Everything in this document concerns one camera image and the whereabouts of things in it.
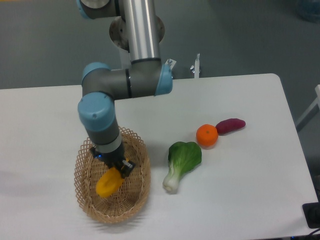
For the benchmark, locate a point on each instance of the white table leg right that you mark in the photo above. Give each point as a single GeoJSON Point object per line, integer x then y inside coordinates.
{"type": "Point", "coordinates": [310, 111]}

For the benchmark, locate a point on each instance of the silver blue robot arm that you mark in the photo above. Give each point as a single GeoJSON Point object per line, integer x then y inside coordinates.
{"type": "Point", "coordinates": [102, 86]}

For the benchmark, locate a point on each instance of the black device at edge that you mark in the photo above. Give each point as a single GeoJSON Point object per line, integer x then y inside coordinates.
{"type": "Point", "coordinates": [312, 214]}

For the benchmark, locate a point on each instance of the white metal frame bracket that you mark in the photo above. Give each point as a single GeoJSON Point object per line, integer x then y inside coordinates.
{"type": "Point", "coordinates": [195, 69]}

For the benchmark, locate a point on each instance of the woven wicker basket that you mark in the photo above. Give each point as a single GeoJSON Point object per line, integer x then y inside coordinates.
{"type": "Point", "coordinates": [132, 195]}

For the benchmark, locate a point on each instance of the yellow mango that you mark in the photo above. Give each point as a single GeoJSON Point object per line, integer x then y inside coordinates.
{"type": "Point", "coordinates": [110, 182]}

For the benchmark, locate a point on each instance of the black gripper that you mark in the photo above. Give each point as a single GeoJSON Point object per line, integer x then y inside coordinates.
{"type": "Point", "coordinates": [115, 158]}

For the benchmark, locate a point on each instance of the purple sweet potato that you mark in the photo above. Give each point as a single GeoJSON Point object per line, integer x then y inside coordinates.
{"type": "Point", "coordinates": [230, 125]}

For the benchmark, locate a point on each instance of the green bok choy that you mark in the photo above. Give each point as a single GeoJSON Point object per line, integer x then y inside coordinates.
{"type": "Point", "coordinates": [183, 157]}

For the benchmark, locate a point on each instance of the orange tangerine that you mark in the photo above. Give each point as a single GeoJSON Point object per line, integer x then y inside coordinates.
{"type": "Point", "coordinates": [207, 135]}

